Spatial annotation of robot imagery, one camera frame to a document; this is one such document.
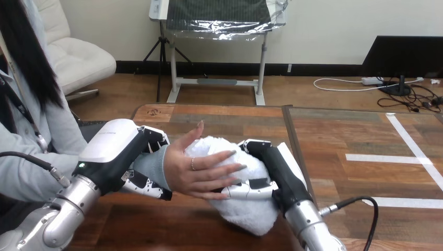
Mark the person's forearm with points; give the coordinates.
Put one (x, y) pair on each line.
(152, 166)

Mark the person's body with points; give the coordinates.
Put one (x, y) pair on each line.
(31, 104)

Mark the black tripod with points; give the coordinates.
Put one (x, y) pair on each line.
(162, 59)

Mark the white cushioned chair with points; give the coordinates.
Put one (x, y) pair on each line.
(72, 59)

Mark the white power strip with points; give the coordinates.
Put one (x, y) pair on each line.
(372, 81)

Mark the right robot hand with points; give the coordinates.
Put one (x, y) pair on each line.
(287, 176)

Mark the white desk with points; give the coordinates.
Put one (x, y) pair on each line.
(214, 83)

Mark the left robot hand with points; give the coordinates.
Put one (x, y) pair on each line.
(110, 152)

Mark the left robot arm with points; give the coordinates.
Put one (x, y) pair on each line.
(55, 218)

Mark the person's hand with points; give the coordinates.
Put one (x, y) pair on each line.
(193, 166)

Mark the white towel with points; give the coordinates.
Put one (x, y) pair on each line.
(249, 211)

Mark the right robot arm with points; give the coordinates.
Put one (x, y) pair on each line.
(311, 228)

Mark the foil sheet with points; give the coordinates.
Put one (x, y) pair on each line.
(221, 17)

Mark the dark screen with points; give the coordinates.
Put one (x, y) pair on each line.
(401, 59)

